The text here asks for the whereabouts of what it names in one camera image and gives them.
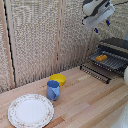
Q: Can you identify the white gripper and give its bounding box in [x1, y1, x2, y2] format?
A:
[82, 3, 116, 34]

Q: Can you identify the orange bread with white stripes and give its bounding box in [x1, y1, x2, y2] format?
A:
[95, 54, 109, 63]

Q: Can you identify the yellow bowl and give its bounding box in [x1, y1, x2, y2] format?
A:
[49, 73, 67, 87]

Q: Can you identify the blue cup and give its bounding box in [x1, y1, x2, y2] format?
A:
[46, 80, 61, 102]

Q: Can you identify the white floral rimmed plate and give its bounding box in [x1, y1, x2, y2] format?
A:
[7, 93, 55, 128]

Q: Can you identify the black wire dish rack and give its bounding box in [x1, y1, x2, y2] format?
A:
[79, 37, 128, 85]

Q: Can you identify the wooden screen post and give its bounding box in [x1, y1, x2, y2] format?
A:
[0, 0, 16, 90]
[54, 0, 65, 75]

